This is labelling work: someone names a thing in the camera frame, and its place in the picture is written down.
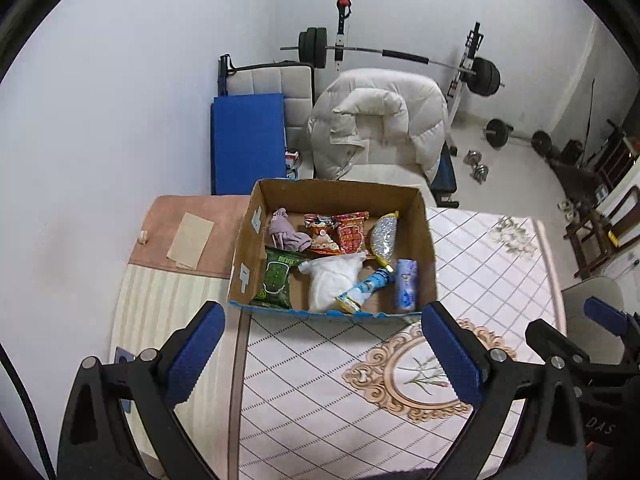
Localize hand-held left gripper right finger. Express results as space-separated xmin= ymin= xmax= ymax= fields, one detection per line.
xmin=421 ymin=301 xmax=587 ymax=480

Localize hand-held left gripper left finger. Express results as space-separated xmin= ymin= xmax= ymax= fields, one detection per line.
xmin=56 ymin=301 xmax=226 ymax=480

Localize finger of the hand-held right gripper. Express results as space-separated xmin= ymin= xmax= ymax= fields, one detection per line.
xmin=584 ymin=296 xmax=640 ymax=338
xmin=525 ymin=318 xmax=640 ymax=386

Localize blue tissue packet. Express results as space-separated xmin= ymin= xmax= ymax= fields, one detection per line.
xmin=395 ymin=258 xmax=418 ymax=312

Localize blue white tube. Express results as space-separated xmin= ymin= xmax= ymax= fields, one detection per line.
xmin=335 ymin=266 xmax=396 ymax=315

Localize green wet wipes packet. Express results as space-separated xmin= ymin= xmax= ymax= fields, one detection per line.
xmin=249 ymin=247 xmax=307 ymax=309

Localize silver glitter packet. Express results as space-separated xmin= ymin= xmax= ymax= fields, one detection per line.
xmin=369 ymin=210 xmax=400 ymax=267

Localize white plastic bag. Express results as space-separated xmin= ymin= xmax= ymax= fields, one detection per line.
xmin=299 ymin=253 xmax=367 ymax=312

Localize purple socks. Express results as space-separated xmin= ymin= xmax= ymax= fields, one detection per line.
xmin=268 ymin=207 xmax=313 ymax=252

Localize red snack packet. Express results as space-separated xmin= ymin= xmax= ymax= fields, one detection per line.
xmin=332 ymin=211 xmax=371 ymax=256

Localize small cake snack packet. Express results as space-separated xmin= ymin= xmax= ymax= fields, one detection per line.
xmin=303 ymin=213 xmax=341 ymax=255

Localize cardboard box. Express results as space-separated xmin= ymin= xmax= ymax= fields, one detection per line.
xmin=227 ymin=177 xmax=439 ymax=322

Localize pink and cream bedcover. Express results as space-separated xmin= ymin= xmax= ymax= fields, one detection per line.
xmin=107 ymin=194 xmax=251 ymax=480

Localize dark wooden chair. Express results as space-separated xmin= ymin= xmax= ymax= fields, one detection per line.
xmin=564 ymin=195 xmax=640 ymax=281

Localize tan paper piece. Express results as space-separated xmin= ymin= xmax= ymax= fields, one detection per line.
xmin=167 ymin=212 xmax=216 ymax=269

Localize printed quilted tablecloth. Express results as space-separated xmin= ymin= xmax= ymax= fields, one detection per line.
xmin=227 ymin=205 xmax=568 ymax=480

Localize short barbell with black plates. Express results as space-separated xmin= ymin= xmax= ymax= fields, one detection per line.
xmin=482 ymin=118 xmax=553 ymax=156

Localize blue folded mat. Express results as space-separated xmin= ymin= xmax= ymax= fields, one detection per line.
xmin=210 ymin=92 xmax=287 ymax=196

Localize white puffer jacket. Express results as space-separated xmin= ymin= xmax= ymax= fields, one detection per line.
xmin=306 ymin=68 xmax=451 ymax=182

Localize barbell on rack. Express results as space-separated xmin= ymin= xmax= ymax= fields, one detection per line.
xmin=334 ymin=0 xmax=483 ymax=156

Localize beige tufted sofa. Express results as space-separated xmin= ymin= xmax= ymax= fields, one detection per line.
xmin=232 ymin=62 xmax=431 ymax=196

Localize racked barbell with black plates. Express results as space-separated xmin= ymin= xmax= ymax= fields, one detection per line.
xmin=280 ymin=26 xmax=505 ymax=98

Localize black cable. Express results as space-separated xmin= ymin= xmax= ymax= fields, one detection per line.
xmin=0 ymin=345 xmax=56 ymax=480

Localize black exercise frame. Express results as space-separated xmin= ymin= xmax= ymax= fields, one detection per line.
xmin=218 ymin=54 xmax=301 ymax=98

